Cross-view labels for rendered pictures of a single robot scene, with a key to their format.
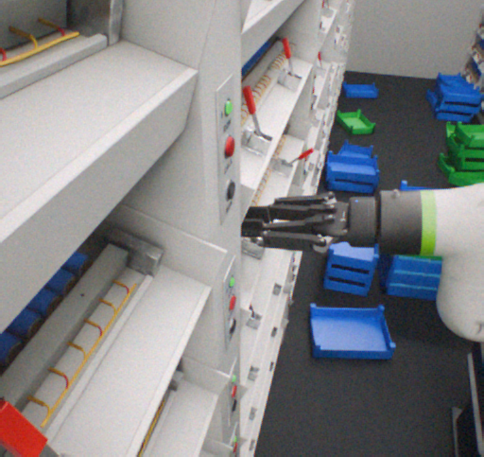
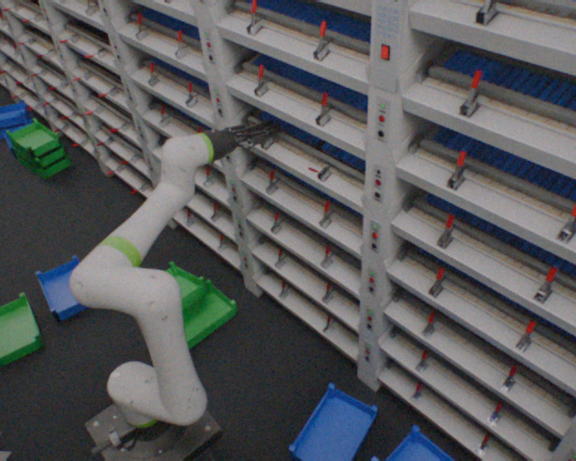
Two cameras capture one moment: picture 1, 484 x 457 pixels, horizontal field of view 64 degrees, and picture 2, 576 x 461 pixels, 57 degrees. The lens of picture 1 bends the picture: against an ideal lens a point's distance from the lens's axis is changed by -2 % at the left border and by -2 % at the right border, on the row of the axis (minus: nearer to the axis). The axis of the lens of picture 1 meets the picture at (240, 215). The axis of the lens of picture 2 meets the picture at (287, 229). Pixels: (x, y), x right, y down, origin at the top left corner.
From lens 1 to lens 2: 194 cm
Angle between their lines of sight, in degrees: 85
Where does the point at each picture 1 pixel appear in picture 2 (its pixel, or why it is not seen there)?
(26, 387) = (194, 44)
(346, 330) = (340, 440)
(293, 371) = (326, 371)
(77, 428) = (189, 55)
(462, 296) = not seen: hidden behind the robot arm
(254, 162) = (252, 91)
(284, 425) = (292, 343)
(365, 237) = not seen: hidden behind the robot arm
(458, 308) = not seen: hidden behind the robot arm
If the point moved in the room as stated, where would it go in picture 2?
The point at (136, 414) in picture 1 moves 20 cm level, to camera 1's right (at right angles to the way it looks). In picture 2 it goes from (186, 62) to (149, 87)
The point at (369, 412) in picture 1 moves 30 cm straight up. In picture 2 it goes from (262, 403) to (254, 359)
